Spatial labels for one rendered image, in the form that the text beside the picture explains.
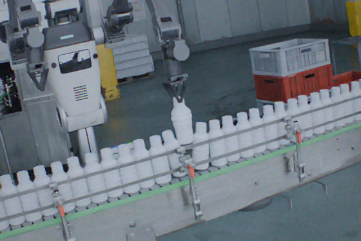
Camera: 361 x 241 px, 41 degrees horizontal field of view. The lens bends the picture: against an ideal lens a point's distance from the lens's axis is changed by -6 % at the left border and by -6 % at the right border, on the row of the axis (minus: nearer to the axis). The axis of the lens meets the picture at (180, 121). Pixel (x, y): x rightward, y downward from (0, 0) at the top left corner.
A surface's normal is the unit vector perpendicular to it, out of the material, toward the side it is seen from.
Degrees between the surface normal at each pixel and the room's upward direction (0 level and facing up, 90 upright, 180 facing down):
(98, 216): 90
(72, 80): 90
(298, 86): 90
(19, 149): 90
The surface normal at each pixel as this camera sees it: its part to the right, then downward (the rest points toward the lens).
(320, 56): 0.51, 0.11
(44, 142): 0.11, 0.22
